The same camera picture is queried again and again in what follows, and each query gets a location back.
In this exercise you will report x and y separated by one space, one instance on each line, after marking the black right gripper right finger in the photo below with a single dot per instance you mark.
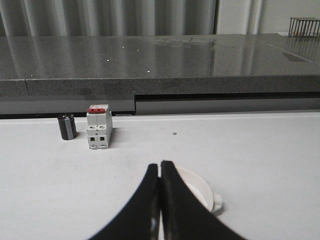
183 215

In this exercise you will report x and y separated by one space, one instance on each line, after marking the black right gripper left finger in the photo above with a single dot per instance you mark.
139 219

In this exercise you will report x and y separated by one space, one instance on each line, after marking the white half-ring pipe clamp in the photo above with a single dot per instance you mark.
211 200

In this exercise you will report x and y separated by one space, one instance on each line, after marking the black cylindrical capacitor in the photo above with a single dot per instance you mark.
67 126

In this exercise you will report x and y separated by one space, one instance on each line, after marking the grey stone countertop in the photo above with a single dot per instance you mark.
158 65

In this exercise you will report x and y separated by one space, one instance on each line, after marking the grey pleated curtain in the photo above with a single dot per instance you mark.
34 18

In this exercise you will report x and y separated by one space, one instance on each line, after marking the white circuit breaker red switch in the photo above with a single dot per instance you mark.
100 126

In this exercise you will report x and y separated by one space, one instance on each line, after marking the black wire rack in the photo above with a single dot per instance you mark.
304 27

